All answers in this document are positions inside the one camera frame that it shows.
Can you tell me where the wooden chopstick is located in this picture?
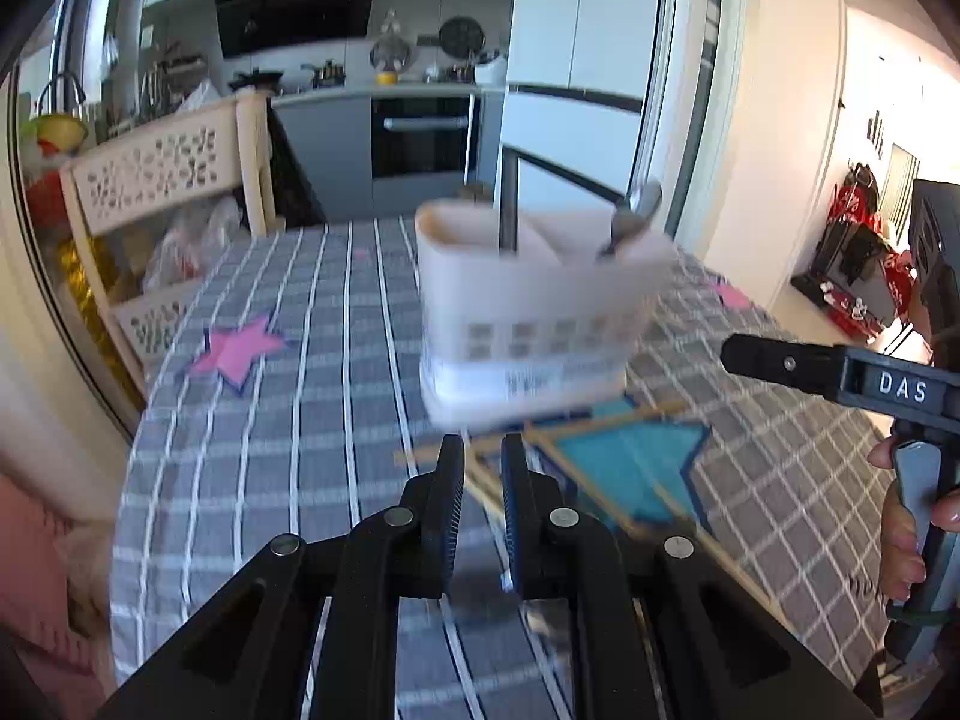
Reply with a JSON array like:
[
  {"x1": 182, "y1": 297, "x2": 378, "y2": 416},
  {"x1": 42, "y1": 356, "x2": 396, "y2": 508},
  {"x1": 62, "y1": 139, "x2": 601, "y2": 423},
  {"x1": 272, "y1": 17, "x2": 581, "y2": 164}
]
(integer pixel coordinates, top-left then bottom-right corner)
[
  {"x1": 394, "y1": 400, "x2": 688, "y2": 465},
  {"x1": 526, "y1": 419, "x2": 786, "y2": 621}
]

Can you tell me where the dark spoon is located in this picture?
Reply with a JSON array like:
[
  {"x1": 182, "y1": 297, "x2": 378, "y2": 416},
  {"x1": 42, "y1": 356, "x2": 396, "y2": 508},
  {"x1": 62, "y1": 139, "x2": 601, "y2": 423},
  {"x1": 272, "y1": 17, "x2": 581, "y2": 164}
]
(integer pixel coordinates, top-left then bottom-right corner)
[
  {"x1": 498, "y1": 146, "x2": 626, "y2": 254},
  {"x1": 597, "y1": 181, "x2": 662, "y2": 260}
]

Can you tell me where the right human hand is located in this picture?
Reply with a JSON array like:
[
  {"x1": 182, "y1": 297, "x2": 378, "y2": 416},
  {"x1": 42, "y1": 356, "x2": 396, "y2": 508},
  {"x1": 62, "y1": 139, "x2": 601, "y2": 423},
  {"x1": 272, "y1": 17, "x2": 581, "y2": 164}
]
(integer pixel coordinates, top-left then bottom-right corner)
[{"x1": 878, "y1": 483, "x2": 960, "y2": 601}]

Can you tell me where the coat rack with clothes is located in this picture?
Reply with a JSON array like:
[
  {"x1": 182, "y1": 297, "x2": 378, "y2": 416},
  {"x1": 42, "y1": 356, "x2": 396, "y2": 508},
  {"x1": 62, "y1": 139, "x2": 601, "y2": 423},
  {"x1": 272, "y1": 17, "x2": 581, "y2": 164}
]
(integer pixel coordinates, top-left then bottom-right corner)
[{"x1": 791, "y1": 163, "x2": 916, "y2": 344}]

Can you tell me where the pink plastic stool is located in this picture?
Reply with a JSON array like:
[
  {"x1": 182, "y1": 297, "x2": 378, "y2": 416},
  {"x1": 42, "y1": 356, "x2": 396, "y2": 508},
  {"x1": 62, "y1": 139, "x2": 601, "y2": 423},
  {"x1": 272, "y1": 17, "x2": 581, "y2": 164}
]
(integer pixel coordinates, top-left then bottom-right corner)
[{"x1": 2, "y1": 478, "x2": 104, "y2": 718}]

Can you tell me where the grey checked tablecloth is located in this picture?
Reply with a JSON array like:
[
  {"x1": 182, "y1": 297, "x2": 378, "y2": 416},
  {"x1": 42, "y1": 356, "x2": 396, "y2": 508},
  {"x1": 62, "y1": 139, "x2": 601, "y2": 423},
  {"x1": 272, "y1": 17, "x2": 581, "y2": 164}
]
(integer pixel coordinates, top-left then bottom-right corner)
[{"x1": 109, "y1": 220, "x2": 890, "y2": 718}]

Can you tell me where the white utensil holder caddy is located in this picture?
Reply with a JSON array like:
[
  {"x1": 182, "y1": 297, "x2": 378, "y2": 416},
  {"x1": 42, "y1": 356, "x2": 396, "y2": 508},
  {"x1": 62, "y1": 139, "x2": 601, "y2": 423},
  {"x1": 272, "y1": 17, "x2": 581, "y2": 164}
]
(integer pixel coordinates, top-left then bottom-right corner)
[{"x1": 415, "y1": 200, "x2": 679, "y2": 431}]

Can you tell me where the white refrigerator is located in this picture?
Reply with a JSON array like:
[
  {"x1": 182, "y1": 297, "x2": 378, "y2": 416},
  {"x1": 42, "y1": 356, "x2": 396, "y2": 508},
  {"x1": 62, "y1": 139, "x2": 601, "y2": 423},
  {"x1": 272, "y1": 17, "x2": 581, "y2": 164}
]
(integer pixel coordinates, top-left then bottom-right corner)
[{"x1": 501, "y1": 0, "x2": 659, "y2": 211}]

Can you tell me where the plastic bag in cart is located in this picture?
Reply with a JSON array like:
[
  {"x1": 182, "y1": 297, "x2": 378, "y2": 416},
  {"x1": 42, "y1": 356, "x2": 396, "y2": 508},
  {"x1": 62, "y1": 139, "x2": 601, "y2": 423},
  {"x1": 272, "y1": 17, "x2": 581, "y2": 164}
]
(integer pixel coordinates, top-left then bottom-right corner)
[{"x1": 142, "y1": 195, "x2": 249, "y2": 293}]

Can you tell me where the black built-in oven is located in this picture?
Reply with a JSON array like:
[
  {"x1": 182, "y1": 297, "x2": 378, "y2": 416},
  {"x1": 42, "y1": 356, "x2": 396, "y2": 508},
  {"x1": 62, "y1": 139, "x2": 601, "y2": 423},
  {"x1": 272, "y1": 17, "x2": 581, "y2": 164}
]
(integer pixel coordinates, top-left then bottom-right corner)
[{"x1": 371, "y1": 94, "x2": 482, "y2": 179}]

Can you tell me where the cream perforated storage cart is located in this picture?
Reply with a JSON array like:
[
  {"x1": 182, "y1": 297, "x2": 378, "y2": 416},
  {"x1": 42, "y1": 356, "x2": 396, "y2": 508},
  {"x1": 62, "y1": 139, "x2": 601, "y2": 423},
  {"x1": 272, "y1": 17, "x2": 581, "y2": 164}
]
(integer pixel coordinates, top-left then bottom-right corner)
[{"x1": 59, "y1": 89, "x2": 285, "y2": 394}]

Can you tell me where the yellow colander bowl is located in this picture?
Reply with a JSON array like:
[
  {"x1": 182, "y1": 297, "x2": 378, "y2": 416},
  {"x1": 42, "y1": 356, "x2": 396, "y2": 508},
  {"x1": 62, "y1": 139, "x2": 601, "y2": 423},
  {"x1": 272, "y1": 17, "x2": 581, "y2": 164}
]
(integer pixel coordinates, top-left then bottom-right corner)
[{"x1": 25, "y1": 114, "x2": 88, "y2": 156}]

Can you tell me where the pot on stove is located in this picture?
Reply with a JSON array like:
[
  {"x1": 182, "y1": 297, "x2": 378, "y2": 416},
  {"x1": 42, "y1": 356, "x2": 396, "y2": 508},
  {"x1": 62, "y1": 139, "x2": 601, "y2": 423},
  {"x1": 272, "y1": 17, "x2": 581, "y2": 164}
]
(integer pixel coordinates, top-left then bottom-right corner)
[{"x1": 301, "y1": 60, "x2": 347, "y2": 89}]

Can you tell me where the black frying pan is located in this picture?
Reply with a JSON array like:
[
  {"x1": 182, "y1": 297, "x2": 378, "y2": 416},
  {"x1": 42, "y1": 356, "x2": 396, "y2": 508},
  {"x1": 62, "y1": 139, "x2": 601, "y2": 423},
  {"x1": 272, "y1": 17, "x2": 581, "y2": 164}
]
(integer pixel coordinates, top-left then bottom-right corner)
[{"x1": 228, "y1": 68, "x2": 283, "y2": 93}]

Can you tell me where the black range hood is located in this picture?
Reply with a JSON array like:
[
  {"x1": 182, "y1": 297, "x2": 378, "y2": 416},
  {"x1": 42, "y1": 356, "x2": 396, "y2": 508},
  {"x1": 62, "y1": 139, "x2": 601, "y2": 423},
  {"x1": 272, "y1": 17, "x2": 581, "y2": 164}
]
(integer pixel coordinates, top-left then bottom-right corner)
[{"x1": 215, "y1": 0, "x2": 373, "y2": 59}]

